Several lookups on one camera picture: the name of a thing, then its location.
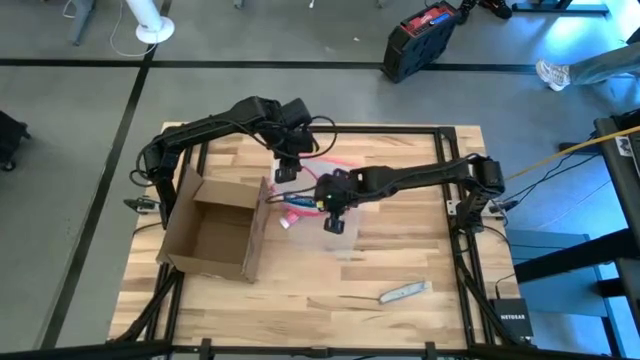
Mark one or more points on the black office table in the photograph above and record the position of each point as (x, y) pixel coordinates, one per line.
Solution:
(550, 7)

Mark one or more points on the black wheeled case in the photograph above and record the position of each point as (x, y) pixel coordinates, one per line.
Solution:
(10, 140)

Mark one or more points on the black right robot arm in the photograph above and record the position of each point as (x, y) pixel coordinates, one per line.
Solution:
(425, 175)

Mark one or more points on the person's white shoe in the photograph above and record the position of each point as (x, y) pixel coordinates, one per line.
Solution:
(554, 75)

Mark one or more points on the taped brown cardboard box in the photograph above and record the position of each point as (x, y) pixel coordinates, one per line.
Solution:
(215, 235)

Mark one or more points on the black Netgear switch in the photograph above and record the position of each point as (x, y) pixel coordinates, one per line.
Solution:
(512, 317)

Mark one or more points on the wooden desk grey legs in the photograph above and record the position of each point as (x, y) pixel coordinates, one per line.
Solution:
(82, 20)

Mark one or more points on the red black tool case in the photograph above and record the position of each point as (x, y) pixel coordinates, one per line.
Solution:
(420, 45)

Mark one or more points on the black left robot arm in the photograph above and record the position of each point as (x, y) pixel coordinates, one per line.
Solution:
(200, 127)

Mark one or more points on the person's black shoe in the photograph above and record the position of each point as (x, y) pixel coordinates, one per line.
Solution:
(495, 7)
(466, 9)

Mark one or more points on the white blue toothpaste tube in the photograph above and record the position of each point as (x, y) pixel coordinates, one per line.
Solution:
(300, 201)

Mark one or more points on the black metal crossbar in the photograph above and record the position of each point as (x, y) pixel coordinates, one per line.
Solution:
(100, 350)

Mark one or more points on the blue grey cabinet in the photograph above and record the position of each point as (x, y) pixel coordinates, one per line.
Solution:
(560, 295)

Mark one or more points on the grey white box cutter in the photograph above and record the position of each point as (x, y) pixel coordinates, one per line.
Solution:
(405, 292)

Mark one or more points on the person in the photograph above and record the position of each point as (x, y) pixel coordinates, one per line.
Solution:
(600, 67)

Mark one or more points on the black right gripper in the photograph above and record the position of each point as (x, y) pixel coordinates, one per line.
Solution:
(332, 192)

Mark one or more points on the white mesh pouch red trim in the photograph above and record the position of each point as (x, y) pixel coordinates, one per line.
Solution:
(350, 220)

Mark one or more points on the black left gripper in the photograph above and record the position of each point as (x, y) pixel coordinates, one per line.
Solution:
(295, 142)

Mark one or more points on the white printed sticker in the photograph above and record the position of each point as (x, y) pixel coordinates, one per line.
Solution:
(624, 146)

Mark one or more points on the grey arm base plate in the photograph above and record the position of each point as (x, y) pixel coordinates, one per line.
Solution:
(142, 204)
(487, 210)

